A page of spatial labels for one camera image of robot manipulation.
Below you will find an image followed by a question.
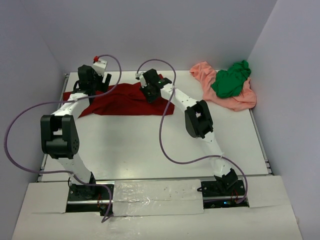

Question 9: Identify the red t-shirt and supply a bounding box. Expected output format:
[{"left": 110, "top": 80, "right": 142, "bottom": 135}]
[{"left": 55, "top": 83, "right": 169, "bottom": 119}]

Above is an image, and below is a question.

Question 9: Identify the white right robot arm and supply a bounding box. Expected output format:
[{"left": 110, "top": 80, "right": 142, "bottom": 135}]
[{"left": 135, "top": 68, "right": 238, "bottom": 196}]

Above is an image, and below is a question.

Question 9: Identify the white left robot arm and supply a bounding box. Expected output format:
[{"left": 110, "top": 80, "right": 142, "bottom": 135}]
[{"left": 40, "top": 60, "right": 112, "bottom": 200}]

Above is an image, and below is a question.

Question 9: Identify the green t-shirt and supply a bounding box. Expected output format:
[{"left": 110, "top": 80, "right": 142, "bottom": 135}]
[{"left": 211, "top": 60, "right": 252, "bottom": 99}]

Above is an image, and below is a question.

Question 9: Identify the salmon pink t-shirt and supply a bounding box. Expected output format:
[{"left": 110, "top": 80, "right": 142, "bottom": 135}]
[{"left": 189, "top": 61, "right": 257, "bottom": 112}]

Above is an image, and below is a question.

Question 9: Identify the white cardboard front cover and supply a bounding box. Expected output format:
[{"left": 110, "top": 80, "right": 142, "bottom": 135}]
[{"left": 12, "top": 175, "right": 302, "bottom": 240}]

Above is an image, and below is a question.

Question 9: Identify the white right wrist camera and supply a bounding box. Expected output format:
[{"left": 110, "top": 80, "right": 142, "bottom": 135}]
[{"left": 135, "top": 71, "right": 147, "bottom": 88}]

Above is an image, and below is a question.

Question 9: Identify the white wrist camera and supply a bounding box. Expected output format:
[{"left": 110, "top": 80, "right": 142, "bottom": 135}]
[
  {"left": 92, "top": 56, "right": 108, "bottom": 77},
  {"left": 135, "top": 71, "right": 147, "bottom": 88}
]

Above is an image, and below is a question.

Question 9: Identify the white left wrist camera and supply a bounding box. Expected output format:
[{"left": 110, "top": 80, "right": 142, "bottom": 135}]
[{"left": 92, "top": 56, "right": 108, "bottom": 77}]

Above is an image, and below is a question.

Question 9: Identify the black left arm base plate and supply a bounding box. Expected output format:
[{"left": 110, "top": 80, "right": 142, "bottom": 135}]
[{"left": 65, "top": 183, "right": 110, "bottom": 217}]

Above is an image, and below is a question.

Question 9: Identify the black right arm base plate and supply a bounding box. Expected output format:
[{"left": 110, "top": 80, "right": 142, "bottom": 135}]
[{"left": 197, "top": 180, "right": 249, "bottom": 209}]

